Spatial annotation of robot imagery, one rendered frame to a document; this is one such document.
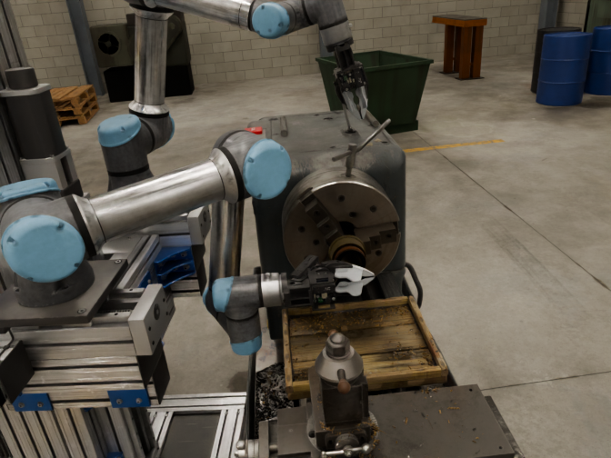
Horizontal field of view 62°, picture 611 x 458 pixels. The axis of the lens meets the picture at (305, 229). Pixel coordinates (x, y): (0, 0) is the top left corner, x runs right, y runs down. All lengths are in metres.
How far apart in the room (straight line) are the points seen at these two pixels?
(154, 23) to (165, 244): 0.61
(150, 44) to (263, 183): 0.66
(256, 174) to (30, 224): 0.40
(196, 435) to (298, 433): 1.14
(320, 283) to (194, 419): 1.17
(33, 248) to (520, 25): 12.27
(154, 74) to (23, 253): 0.78
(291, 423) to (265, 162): 0.49
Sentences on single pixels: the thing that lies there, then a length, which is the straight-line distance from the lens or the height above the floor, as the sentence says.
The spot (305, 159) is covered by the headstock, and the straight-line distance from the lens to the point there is 1.45.
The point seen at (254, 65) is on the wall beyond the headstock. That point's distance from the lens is 11.34.
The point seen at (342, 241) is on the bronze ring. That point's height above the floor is 1.12.
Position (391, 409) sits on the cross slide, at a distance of 1.01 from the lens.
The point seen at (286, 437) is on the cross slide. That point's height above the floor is 0.97.
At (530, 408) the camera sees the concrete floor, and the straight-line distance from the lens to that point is 2.48.
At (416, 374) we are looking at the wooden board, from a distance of 1.18.
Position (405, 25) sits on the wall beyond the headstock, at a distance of 11.78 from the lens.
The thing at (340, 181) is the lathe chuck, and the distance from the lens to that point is 1.28.
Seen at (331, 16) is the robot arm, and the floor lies 1.62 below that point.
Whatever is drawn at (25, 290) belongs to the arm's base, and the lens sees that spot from 1.12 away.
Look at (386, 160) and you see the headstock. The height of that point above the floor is 1.23.
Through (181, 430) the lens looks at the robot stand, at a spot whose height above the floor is 0.21.
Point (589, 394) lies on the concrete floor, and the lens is 2.62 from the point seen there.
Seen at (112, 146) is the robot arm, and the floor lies 1.33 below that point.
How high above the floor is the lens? 1.68
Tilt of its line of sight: 25 degrees down
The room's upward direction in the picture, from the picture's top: 5 degrees counter-clockwise
